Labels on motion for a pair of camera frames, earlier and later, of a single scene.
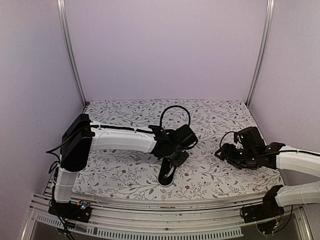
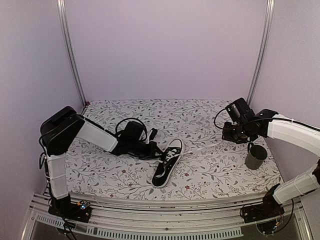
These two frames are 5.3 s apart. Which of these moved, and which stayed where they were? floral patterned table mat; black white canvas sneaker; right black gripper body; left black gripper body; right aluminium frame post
Moved: left black gripper body; right black gripper body; black white canvas sneaker
Stayed: floral patterned table mat; right aluminium frame post
